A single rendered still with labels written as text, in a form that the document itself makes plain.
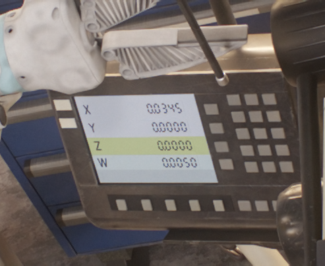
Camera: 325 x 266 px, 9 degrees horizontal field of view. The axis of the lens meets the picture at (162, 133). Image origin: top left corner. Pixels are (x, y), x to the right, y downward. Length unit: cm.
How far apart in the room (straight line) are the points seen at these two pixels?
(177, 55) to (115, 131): 59
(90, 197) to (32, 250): 167
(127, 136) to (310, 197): 94
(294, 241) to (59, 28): 34
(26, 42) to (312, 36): 36
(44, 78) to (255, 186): 58
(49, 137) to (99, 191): 114
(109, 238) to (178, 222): 135
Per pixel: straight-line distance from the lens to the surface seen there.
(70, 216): 362
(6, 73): 172
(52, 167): 352
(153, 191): 233
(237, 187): 227
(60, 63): 173
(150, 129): 228
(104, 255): 377
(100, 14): 170
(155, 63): 174
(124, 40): 173
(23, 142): 351
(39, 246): 404
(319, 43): 142
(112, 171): 234
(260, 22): 322
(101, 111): 230
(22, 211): 412
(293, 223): 146
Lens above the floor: 274
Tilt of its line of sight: 42 degrees down
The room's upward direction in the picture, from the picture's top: 30 degrees counter-clockwise
